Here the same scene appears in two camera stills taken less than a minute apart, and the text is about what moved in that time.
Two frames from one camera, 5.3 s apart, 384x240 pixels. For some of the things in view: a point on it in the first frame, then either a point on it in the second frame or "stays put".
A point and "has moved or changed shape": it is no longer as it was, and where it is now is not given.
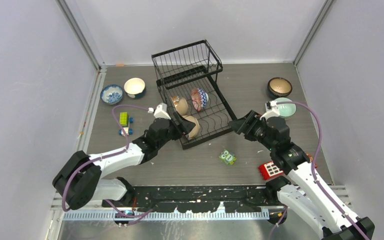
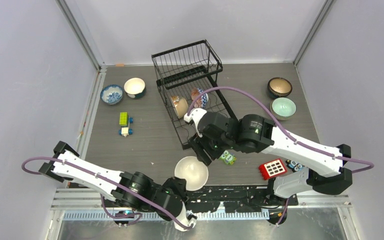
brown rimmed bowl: [279, 87] stays put
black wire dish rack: [185, 76] stays put
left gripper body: [172, 133] -> [172, 186]
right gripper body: [259, 133] -> [214, 149]
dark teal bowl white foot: [134, 87] stays put
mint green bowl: [287, 110] stays put
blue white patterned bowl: [111, 94] stays put
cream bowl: [195, 130] has moved or changed shape
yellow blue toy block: [124, 121] stays put
